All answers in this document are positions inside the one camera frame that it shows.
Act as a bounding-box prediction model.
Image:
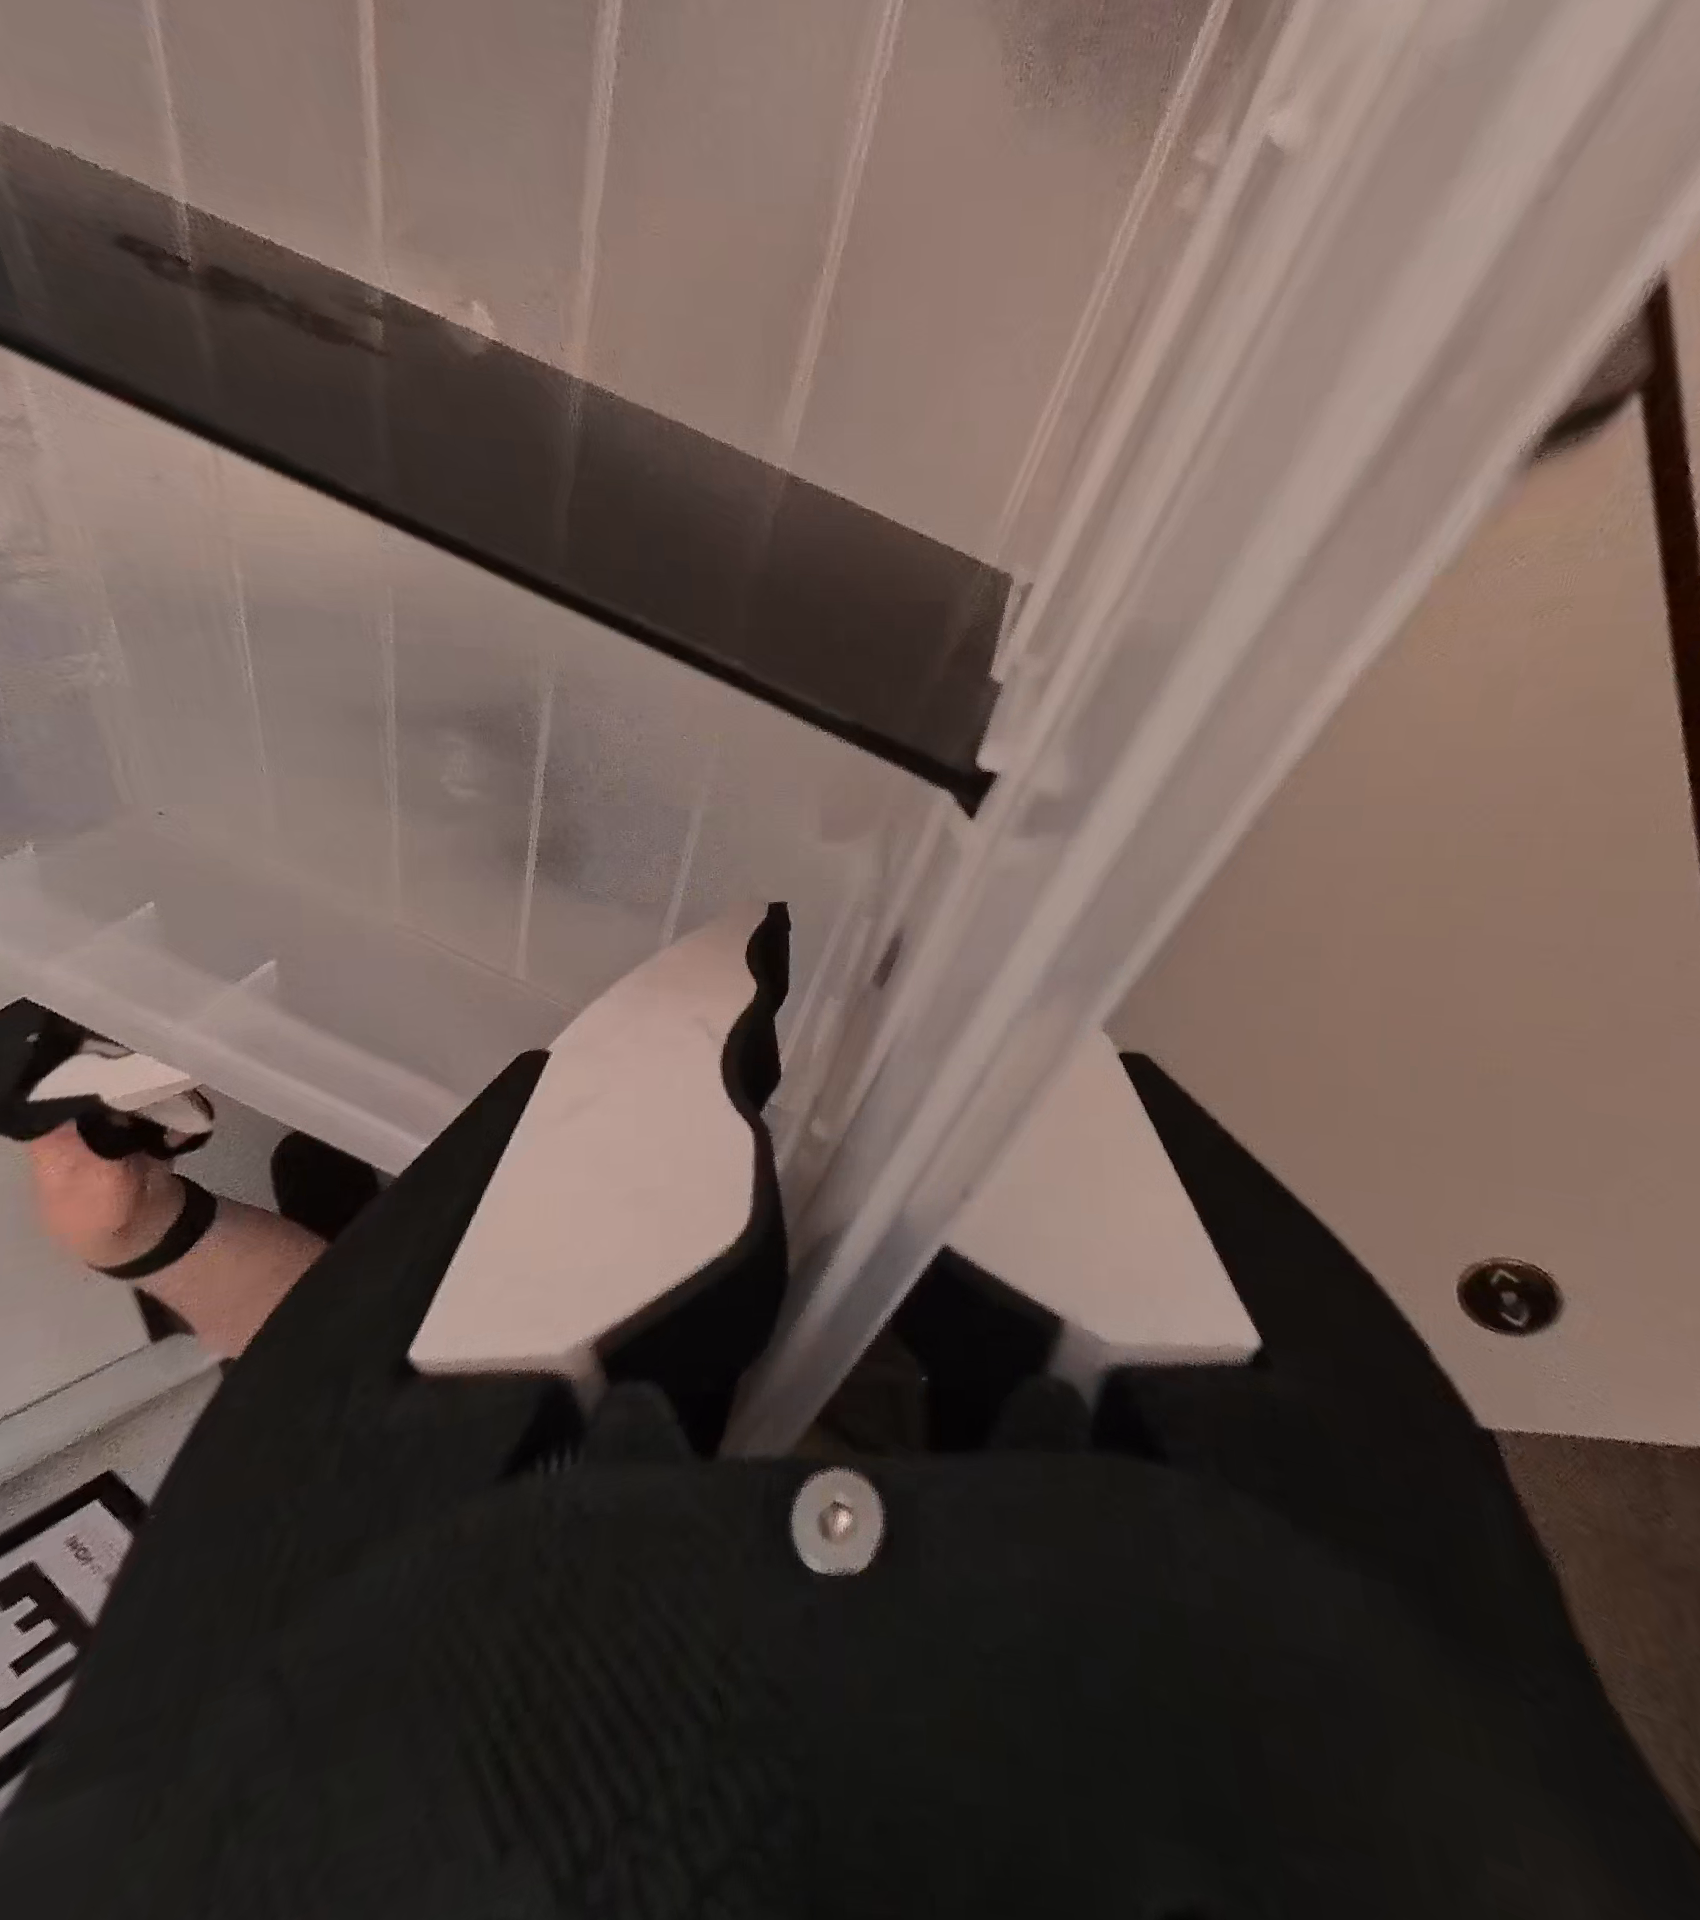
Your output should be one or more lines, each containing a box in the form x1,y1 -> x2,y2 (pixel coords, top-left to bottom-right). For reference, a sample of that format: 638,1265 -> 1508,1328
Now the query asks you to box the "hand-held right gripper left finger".
407,899 -> 796,1385

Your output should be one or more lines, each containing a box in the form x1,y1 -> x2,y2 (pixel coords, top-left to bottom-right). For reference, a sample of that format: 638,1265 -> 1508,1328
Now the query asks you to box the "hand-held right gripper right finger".
941,1033 -> 1263,1374

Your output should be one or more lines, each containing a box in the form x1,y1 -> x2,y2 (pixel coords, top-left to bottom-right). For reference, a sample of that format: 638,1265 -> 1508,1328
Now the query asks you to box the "clear plastic bin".
0,0 -> 1700,1463

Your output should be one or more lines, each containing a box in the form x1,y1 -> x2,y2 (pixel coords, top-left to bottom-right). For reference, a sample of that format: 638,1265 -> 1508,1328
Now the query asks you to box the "person's left hand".
40,1122 -> 342,1360

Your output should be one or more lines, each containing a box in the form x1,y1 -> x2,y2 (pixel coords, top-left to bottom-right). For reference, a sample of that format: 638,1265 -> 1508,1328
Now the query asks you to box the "round black desk grommet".
1456,1256 -> 1565,1337

